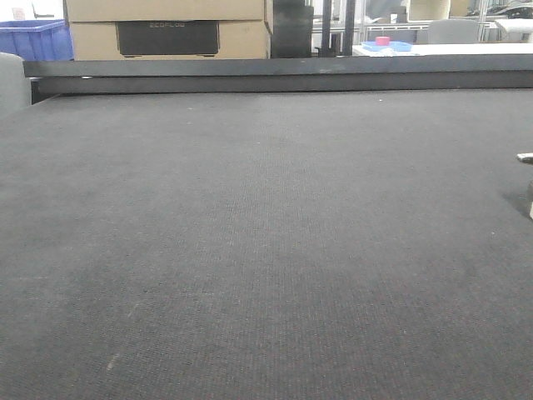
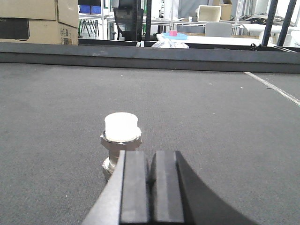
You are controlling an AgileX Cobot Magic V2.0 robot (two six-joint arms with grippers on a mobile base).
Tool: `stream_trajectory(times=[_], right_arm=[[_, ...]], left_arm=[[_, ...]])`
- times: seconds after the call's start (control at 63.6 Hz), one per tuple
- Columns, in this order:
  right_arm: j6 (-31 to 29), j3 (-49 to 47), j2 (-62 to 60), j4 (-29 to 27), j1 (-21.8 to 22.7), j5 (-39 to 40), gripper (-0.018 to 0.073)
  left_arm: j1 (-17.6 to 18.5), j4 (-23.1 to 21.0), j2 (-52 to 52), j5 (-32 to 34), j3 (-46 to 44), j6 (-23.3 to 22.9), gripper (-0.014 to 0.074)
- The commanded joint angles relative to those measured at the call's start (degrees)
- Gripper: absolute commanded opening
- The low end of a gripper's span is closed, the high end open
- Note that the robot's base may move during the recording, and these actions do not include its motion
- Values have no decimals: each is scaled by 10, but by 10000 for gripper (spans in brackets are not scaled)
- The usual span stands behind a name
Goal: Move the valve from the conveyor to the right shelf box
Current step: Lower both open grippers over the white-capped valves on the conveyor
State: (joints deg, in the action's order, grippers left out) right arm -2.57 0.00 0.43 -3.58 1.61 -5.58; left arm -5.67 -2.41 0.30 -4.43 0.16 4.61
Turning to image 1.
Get dark grey conveyor belt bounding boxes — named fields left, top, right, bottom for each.
left=1, top=90, right=532, bottom=399

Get lower cardboard box black print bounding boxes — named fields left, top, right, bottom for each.
left=70, top=21, right=271, bottom=61

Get upper cardboard box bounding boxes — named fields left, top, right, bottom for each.
left=66, top=0, right=273, bottom=22

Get grey conveyor end cover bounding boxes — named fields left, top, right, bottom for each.
left=0, top=52, right=32, bottom=118

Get black stacked bins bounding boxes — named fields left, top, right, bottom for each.
left=271, top=1, right=314, bottom=58

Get red tape roll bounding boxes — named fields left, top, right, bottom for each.
left=375, top=36, right=391, bottom=47

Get blue shallow tray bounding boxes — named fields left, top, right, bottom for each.
left=361, top=41, right=412, bottom=53

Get white background table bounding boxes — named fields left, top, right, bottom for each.
left=352, top=42, right=532, bottom=57

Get grey office chair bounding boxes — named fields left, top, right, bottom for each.
left=416, top=19, right=479, bottom=44

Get blue plastic crate background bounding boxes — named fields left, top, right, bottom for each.
left=1, top=19, right=74, bottom=61

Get black metal post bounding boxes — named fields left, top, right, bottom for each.
left=318, top=0, right=356, bottom=58

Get black conveyor side rail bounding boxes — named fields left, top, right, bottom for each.
left=22, top=54, right=532, bottom=96

